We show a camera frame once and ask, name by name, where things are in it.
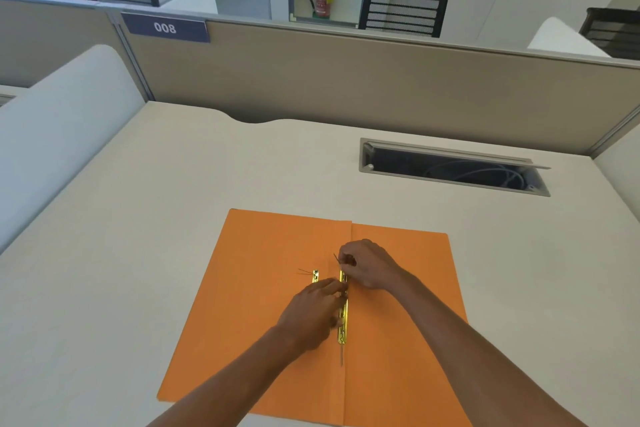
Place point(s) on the person's right hand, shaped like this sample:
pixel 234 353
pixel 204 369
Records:
pixel 375 266

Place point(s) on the person's left hand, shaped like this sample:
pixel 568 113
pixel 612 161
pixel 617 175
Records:
pixel 312 316

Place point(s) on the long gold fastener bar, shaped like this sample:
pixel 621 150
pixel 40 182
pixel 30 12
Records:
pixel 343 326

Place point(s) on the short gold metal clip strip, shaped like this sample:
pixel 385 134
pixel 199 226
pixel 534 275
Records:
pixel 315 276

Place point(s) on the orange paper folder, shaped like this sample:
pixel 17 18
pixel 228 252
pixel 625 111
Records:
pixel 250 291

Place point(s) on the person's left forearm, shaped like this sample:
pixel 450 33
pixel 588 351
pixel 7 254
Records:
pixel 225 381

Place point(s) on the person's right forearm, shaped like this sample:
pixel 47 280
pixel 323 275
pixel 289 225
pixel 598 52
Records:
pixel 475 356

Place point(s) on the wide beige partition panel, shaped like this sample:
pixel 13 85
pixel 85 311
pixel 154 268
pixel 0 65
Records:
pixel 375 86

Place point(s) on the white side divider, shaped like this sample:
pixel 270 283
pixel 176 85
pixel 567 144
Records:
pixel 55 141
pixel 622 176

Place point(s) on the blue number sign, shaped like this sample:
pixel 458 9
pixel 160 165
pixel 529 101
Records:
pixel 165 28

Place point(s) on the beige side partition panel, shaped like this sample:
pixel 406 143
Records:
pixel 45 36

